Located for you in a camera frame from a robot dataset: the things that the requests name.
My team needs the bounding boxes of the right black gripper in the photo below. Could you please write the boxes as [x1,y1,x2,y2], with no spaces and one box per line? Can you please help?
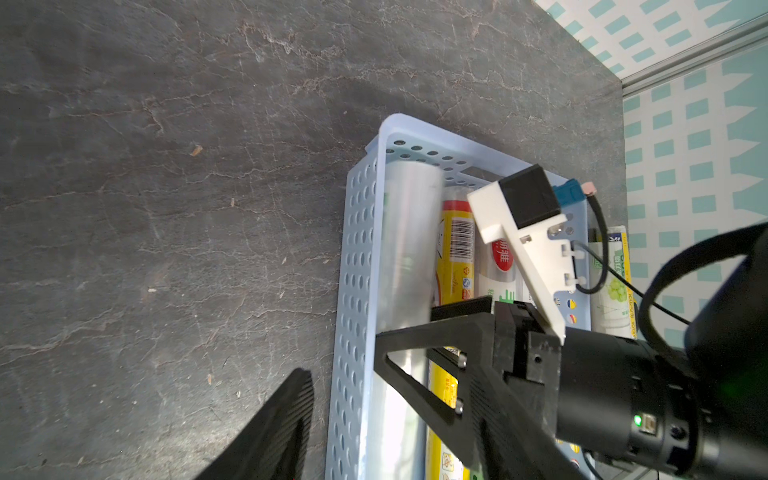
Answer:
[374,296,720,478]

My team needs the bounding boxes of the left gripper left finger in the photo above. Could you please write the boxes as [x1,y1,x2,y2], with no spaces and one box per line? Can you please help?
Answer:
[197,368,314,480]

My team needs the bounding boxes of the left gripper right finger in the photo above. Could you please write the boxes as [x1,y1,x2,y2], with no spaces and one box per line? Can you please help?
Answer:
[467,371,584,479]

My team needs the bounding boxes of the yellow plastic wrap roll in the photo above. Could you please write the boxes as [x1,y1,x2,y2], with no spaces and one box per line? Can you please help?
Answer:
[425,186,475,479]

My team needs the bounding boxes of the light blue plastic basket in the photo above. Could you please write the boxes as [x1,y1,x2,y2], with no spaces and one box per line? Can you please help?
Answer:
[324,112,595,480]

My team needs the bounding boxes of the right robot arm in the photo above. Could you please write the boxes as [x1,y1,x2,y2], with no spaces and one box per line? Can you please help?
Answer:
[374,224,767,479]

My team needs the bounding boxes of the yellow green wrap roll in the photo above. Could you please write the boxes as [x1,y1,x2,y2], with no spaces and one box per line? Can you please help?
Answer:
[589,225,638,339]

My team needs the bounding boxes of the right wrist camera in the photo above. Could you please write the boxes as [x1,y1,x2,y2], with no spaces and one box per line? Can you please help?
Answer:
[467,165,589,343]

